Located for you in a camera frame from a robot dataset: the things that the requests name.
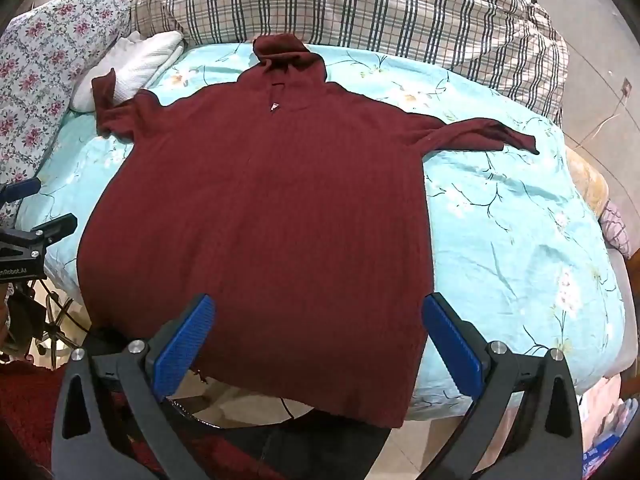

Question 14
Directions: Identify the pink checked cloth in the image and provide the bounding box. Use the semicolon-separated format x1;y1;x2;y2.
597;200;636;259

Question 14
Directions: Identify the white pink floral quilt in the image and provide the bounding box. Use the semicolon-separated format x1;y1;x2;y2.
0;0;146;226

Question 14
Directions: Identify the light blue floral bedsheet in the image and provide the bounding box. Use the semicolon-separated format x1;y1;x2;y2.
15;42;628;421

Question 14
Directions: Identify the pink printed cloth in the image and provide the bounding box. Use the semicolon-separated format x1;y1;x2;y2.
575;375;637;480

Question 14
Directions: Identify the office chair base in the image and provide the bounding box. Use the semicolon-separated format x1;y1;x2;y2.
30;280;91;361

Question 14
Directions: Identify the red rug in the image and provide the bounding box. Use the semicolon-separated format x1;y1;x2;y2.
0;357;281;480

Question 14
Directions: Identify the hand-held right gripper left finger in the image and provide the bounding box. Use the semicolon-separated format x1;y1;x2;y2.
52;294;217;480

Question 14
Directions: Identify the dark cloth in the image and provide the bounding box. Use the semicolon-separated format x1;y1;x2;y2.
250;422;396;480

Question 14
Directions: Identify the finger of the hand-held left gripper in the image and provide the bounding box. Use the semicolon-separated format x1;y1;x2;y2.
0;213;78;252
0;178;41;206

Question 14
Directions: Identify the wall cable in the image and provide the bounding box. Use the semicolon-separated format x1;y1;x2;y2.
575;77;633;150

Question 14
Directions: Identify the maroon knit sweater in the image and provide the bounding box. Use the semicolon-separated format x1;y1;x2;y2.
77;33;541;429

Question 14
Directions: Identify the plaid beige pillow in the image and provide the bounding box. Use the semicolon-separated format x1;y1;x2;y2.
131;0;571;128

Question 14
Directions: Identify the beige cushion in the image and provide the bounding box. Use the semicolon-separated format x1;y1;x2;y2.
565;147;610;216

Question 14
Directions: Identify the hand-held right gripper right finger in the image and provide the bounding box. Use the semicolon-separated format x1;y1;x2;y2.
415;292;583;480

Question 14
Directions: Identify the white textured towel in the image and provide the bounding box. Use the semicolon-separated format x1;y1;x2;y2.
70;30;186;113

